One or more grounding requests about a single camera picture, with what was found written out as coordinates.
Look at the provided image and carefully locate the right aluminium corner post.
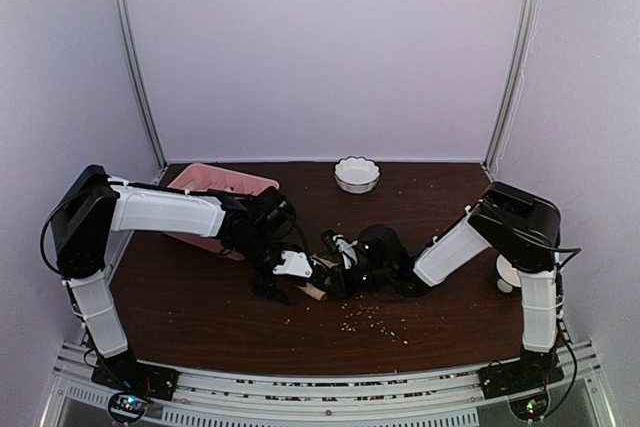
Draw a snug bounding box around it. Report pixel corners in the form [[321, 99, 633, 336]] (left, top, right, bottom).
[[483, 0, 540, 179]]

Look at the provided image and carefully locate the aluminium corner post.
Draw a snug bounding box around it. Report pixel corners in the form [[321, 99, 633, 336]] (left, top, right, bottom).
[[114, 0, 168, 171], [483, 0, 540, 179]]

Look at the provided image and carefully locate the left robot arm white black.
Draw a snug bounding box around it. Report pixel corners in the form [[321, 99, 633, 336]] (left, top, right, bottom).
[[110, 162, 485, 376]]

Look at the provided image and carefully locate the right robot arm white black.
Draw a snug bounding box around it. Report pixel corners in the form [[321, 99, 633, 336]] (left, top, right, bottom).
[[320, 182, 562, 389]]

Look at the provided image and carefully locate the aluminium front table rail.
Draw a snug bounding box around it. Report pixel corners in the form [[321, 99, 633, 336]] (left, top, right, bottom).
[[35, 342, 623, 426]]

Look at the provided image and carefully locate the white scalloped ceramic bowl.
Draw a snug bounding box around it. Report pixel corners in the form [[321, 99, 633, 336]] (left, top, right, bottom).
[[334, 156, 381, 195]]

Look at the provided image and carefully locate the pink divided organizer tray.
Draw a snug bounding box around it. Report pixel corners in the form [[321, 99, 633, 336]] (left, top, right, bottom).
[[162, 162, 280, 262]]

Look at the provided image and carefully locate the left aluminium corner post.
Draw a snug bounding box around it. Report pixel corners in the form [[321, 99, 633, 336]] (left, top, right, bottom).
[[114, 0, 168, 171]]

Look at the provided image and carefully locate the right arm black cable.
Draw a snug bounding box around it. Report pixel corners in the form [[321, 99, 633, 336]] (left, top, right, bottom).
[[544, 245, 584, 278]]

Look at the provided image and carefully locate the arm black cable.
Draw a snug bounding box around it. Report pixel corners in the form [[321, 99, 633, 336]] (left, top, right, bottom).
[[284, 211, 314, 258], [544, 245, 584, 278]]

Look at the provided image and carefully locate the white cup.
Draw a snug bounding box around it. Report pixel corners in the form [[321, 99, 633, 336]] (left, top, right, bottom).
[[495, 255, 521, 295]]

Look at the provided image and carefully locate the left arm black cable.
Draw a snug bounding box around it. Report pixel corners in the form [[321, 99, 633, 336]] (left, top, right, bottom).
[[284, 211, 314, 258]]

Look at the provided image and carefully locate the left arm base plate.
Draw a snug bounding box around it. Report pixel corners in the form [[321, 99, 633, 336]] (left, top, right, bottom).
[[91, 348, 179, 401]]

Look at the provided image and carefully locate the striped beige brown sock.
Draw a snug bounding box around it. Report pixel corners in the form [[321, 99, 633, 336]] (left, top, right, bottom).
[[292, 254, 346, 300]]

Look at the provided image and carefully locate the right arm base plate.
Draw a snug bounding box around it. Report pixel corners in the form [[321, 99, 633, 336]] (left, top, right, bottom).
[[477, 359, 564, 399]]

